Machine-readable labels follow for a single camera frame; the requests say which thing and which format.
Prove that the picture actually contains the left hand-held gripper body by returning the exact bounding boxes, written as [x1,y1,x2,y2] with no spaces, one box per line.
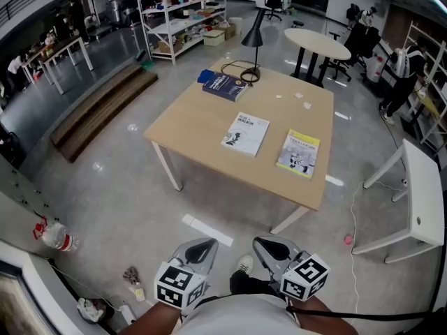
[154,253,207,310]

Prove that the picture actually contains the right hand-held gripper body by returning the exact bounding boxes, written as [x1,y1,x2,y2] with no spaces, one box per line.
[270,252,331,302]

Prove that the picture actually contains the yellow grey robot book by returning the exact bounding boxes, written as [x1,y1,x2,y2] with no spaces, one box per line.
[275,128,321,180]

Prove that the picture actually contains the white robot book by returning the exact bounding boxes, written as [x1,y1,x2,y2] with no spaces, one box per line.
[220,111,270,158]

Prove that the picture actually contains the person's left forearm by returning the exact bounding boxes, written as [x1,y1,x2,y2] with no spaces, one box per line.
[118,301,182,335]

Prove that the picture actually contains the person's right forearm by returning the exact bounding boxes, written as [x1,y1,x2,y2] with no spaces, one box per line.
[293,293,360,335]

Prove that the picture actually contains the person's right white shoe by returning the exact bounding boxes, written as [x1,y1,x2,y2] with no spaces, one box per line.
[236,255,254,276]

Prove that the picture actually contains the white paper strip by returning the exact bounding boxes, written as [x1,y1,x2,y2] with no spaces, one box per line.
[182,214,234,247]

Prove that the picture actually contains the small yellow packet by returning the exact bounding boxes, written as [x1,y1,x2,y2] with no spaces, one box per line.
[129,283,147,303]

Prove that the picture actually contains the person's white shirt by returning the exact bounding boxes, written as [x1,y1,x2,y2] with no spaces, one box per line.
[181,293,301,335]

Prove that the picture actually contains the white power strip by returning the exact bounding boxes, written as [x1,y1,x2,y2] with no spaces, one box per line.
[117,304,136,325]

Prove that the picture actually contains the black trash bin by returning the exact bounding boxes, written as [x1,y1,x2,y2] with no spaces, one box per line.
[76,297,115,325]

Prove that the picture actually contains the wooden table white legs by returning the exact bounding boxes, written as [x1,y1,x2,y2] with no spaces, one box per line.
[143,57,335,235]

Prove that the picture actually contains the clear water bottle red label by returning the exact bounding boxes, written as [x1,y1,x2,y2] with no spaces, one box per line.
[33,217,80,253]

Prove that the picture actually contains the white rectangular table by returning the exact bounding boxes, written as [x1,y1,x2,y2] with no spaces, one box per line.
[351,138,446,265]

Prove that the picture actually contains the brown wooden steps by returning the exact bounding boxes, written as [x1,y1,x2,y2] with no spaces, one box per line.
[50,64,159,163]

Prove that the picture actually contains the low window pane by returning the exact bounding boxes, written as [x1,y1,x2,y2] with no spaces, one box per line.
[0,274,38,335]

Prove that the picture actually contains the thick blue book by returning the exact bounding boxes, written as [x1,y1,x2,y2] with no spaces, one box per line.
[201,70,249,103]

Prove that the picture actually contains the grey perforated metal cabinet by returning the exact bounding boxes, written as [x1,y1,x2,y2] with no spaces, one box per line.
[0,151,60,223]

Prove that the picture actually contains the green dustpan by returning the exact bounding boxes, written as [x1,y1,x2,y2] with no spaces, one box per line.
[135,49,156,71]

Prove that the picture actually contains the yellow desk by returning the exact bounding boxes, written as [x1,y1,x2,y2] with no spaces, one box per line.
[401,82,446,139]

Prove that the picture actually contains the round beige table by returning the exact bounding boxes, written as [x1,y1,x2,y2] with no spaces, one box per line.
[284,28,352,87]

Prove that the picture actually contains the cardboard box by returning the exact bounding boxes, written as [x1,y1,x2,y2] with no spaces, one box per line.
[157,39,184,54]

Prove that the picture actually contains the pale storage box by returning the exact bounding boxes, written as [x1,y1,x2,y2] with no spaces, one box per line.
[203,29,226,47]

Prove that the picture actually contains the black desk lamp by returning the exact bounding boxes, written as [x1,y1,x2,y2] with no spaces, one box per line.
[240,7,268,84]

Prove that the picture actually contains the white stocked shelving rack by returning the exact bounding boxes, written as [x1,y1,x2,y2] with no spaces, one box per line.
[135,0,228,66]

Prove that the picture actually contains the long brown table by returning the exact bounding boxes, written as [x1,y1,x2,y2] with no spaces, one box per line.
[20,35,94,96]

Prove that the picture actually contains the steel tank machine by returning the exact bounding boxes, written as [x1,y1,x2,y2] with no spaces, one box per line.
[104,0,138,27]

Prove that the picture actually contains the black railing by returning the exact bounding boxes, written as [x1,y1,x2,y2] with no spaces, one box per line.
[0,0,81,27]

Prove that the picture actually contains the white cable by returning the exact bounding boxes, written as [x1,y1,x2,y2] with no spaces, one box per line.
[349,179,408,313]

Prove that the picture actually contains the dark window frame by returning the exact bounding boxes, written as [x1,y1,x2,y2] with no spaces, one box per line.
[0,258,53,335]

